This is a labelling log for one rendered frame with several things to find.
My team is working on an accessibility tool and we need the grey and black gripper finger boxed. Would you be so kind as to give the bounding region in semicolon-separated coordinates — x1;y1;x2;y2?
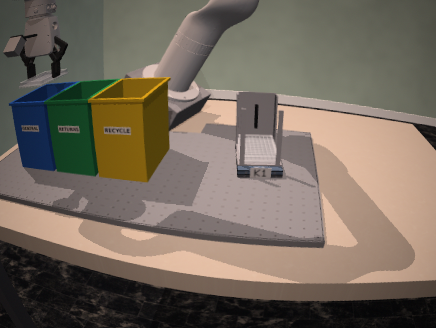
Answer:
20;47;36;79
49;36;68;78

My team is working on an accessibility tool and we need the yellow recycle bin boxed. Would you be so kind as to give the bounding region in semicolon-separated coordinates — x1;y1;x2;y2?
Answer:
88;77;171;183

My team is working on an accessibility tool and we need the green bin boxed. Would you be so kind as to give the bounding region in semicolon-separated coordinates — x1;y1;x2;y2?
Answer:
44;79;120;176

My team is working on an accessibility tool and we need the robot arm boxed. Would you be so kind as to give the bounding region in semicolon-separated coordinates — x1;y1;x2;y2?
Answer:
3;0;259;102

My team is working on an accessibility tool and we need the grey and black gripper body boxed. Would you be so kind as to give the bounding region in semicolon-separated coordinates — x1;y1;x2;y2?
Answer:
24;15;61;58

